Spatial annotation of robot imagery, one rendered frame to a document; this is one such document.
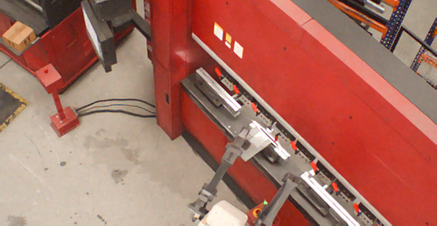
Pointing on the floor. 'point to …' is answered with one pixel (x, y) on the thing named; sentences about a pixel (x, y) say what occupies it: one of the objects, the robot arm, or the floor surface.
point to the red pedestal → (67, 121)
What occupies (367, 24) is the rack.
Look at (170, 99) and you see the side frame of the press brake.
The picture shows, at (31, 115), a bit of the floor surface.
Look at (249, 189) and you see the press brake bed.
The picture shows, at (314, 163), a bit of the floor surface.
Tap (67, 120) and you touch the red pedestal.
